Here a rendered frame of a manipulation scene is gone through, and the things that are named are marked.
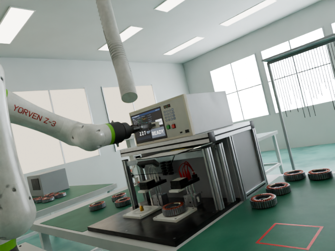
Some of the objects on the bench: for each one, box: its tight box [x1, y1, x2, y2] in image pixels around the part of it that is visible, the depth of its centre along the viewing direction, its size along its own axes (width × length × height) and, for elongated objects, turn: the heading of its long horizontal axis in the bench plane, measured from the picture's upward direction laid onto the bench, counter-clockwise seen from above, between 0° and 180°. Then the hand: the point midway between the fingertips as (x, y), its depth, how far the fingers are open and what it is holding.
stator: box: [162, 201, 186, 217], centre depth 127 cm, size 11×11×4 cm
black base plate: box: [87, 197, 240, 247], centre depth 136 cm, size 47×64×2 cm
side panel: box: [227, 128, 268, 202], centre depth 142 cm, size 28×3×32 cm, turn 52°
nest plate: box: [123, 205, 162, 219], centre depth 144 cm, size 15×15×1 cm
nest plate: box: [153, 207, 197, 223], centre depth 127 cm, size 15×15×1 cm
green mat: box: [40, 185, 152, 232], centre depth 196 cm, size 94×61×1 cm, turn 52°
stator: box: [115, 197, 131, 207], centre depth 181 cm, size 11×11×4 cm
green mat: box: [176, 173, 335, 251], centre depth 107 cm, size 94×61×1 cm, turn 52°
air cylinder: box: [183, 192, 203, 206], centre depth 137 cm, size 5×8×6 cm
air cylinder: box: [152, 193, 169, 205], centre depth 154 cm, size 5×8×6 cm
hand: (153, 125), depth 132 cm, fingers closed
